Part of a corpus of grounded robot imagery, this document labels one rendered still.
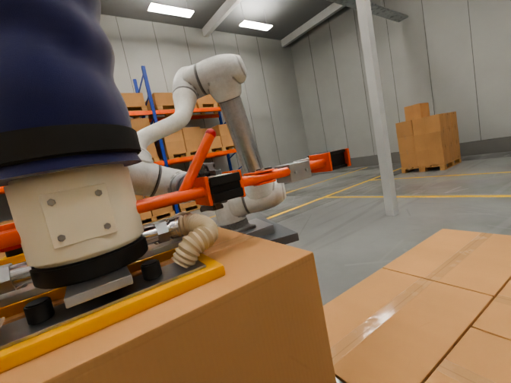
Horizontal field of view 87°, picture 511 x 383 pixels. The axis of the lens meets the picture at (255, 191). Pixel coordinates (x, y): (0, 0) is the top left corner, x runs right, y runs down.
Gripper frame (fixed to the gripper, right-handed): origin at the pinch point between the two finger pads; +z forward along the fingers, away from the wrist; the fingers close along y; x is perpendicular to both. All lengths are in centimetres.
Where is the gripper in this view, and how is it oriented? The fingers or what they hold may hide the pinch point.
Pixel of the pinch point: (222, 186)
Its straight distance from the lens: 59.0
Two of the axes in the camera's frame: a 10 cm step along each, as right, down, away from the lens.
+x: -8.2, 2.3, -5.2
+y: 1.9, 9.7, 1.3
